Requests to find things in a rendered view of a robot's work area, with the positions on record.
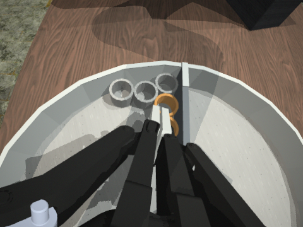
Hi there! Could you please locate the grey metal ring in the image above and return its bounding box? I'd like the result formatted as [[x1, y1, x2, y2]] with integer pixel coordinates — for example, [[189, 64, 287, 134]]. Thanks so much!
[[109, 78, 134, 108], [155, 73, 178, 95], [133, 81, 158, 110]]

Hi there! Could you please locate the bronze bushing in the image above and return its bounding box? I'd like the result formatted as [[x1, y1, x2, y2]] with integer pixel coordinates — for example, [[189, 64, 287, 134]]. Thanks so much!
[[154, 93, 179, 117], [170, 117, 179, 136]]

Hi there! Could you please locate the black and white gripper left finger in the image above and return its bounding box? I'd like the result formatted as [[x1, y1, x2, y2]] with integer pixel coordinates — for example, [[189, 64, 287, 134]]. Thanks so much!
[[0, 105, 160, 227]]

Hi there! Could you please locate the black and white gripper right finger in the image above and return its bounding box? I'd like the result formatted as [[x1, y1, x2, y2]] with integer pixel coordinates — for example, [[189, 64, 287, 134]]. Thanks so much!
[[153, 107, 266, 227]]

